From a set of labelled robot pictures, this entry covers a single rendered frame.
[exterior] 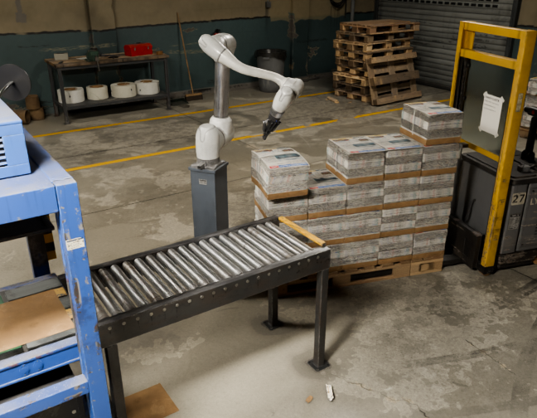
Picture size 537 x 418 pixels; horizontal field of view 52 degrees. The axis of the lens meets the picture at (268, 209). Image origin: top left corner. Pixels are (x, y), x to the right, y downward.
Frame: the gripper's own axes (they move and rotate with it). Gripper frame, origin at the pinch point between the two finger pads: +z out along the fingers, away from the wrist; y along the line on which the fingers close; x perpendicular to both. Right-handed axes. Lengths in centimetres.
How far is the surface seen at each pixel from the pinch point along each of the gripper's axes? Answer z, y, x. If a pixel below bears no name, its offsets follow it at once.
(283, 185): 11.5, -5.0, 33.8
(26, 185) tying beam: -85, 158, 89
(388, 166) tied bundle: -1, -85, 34
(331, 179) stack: 23, -53, 25
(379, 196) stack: 19, -82, 46
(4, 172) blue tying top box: -80, 164, 79
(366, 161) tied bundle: -1, -69, 29
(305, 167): -0.9, -17.7, 30.1
